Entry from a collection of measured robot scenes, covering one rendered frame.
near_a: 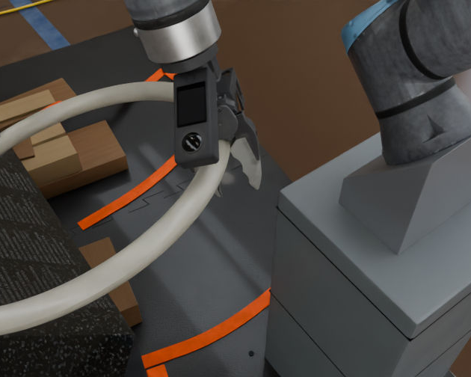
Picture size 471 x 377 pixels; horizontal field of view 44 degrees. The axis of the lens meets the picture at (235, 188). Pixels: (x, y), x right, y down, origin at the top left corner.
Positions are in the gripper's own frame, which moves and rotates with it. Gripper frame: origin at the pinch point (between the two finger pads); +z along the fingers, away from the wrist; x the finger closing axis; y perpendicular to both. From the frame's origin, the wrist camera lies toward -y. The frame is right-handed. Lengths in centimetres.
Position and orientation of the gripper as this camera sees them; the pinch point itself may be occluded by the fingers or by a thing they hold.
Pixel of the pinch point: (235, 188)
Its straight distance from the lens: 78.2
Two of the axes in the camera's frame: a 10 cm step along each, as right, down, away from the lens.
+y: 0.7, -6.3, 7.7
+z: 3.0, 7.5, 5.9
